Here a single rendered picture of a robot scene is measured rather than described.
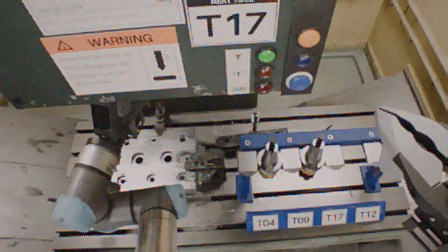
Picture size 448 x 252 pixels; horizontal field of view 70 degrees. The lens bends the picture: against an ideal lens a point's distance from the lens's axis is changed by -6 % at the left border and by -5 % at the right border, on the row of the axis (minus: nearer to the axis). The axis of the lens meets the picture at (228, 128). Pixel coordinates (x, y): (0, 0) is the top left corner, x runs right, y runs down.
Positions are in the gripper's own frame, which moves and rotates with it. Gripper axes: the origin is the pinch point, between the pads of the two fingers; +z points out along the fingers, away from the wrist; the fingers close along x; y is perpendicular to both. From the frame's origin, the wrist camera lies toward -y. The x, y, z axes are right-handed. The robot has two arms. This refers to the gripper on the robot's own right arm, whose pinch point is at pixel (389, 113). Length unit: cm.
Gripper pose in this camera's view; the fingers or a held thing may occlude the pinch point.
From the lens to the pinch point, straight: 36.3
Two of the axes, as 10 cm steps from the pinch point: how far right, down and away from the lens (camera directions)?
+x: 8.4, -4.8, 2.7
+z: -5.5, -7.0, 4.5
